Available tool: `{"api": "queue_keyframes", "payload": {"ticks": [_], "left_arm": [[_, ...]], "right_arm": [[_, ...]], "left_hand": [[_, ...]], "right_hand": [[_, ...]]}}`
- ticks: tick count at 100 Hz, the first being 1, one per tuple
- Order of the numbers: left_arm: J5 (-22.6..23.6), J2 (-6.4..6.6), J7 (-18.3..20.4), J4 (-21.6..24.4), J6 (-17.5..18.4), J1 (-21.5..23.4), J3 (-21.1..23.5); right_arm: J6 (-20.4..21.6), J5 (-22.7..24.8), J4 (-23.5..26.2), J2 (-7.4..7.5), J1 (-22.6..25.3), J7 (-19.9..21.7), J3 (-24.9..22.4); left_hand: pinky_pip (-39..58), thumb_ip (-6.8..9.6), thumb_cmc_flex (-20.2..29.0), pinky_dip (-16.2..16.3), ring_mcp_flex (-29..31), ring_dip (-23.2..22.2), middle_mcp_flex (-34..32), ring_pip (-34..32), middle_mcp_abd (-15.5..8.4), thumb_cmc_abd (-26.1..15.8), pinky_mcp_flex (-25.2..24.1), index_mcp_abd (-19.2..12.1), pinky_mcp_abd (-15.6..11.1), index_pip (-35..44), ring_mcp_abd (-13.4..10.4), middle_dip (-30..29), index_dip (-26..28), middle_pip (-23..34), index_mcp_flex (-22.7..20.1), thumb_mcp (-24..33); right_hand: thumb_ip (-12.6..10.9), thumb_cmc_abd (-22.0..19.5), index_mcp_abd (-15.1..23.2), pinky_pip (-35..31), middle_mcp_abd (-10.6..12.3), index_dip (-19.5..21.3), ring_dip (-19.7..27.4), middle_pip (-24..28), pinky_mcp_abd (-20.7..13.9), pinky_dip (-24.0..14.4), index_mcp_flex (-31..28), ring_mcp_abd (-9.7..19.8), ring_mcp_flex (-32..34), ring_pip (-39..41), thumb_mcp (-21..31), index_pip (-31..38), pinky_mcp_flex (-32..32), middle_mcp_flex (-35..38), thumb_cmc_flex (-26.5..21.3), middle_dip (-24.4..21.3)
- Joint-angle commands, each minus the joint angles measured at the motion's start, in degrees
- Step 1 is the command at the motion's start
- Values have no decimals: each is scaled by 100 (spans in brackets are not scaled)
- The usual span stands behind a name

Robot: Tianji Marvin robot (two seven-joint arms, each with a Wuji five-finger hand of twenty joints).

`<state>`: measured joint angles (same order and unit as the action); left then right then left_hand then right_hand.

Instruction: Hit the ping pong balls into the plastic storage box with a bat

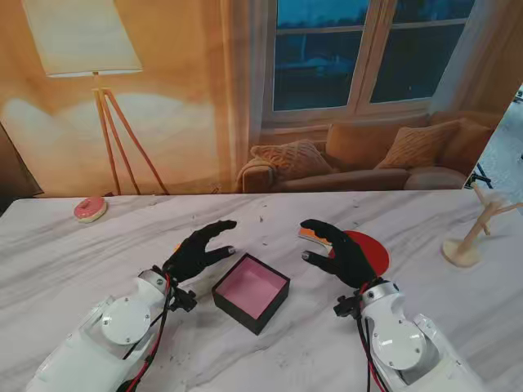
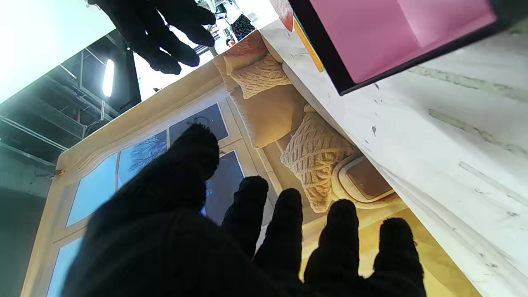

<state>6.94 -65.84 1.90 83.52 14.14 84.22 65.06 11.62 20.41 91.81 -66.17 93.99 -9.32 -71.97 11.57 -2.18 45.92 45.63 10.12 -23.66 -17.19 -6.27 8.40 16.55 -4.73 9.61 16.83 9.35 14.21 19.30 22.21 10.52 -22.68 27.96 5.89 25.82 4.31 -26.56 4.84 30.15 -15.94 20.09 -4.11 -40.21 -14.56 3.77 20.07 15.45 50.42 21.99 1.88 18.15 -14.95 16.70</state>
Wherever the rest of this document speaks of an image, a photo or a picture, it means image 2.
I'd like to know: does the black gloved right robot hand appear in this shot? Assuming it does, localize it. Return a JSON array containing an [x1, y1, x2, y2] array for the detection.
[[88, 0, 216, 75]]

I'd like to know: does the ceiling tube lamp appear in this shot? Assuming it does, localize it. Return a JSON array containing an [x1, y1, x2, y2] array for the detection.
[[102, 59, 115, 98]]

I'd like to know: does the black box pink inside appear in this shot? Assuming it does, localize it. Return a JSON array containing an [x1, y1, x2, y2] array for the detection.
[[288, 0, 508, 96]]

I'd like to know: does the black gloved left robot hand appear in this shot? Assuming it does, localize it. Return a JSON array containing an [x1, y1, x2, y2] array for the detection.
[[62, 123, 427, 297]]

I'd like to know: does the ping pong bat orange handle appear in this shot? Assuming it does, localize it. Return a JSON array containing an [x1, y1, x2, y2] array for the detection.
[[270, 0, 324, 73]]

